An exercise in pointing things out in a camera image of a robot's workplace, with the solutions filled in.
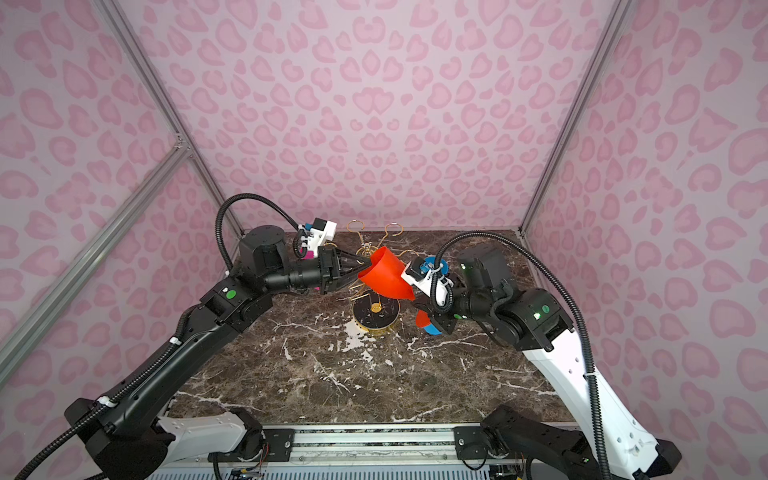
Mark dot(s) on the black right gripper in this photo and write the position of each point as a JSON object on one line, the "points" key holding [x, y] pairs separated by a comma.
{"points": [[444, 312]]}

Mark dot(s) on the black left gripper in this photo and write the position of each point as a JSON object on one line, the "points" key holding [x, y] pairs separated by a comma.
{"points": [[330, 270]]}

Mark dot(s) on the red wine glass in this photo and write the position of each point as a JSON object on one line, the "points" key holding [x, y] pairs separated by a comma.
{"points": [[377, 309]]}

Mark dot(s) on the blue wine glass front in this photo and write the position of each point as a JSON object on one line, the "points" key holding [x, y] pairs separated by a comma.
{"points": [[432, 330]]}

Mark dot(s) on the blue wine glass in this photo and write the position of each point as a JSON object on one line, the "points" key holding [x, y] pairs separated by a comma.
{"points": [[429, 264], [432, 330]]}

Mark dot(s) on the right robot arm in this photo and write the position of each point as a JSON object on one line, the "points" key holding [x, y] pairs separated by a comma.
{"points": [[519, 303]]}

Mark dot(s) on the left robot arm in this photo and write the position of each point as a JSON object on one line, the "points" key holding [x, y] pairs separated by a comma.
{"points": [[129, 438]]}

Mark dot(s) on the aluminium diagonal brace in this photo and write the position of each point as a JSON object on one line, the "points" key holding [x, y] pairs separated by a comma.
{"points": [[39, 319]]}

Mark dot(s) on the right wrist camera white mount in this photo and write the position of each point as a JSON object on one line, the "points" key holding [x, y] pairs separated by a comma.
{"points": [[433, 283]]}

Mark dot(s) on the gold wire glass rack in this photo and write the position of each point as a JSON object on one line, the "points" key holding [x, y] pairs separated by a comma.
{"points": [[368, 248]]}

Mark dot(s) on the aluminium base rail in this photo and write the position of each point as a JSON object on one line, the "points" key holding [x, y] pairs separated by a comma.
{"points": [[368, 451]]}

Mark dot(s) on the aluminium corner post right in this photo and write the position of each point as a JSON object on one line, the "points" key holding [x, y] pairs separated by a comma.
{"points": [[620, 16]]}

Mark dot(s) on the aluminium corner post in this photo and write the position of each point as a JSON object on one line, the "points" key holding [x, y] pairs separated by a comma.
{"points": [[620, 16], [125, 35]]}

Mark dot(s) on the aluminium corner post left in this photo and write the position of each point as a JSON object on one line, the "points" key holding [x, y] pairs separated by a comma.
{"points": [[125, 35]]}

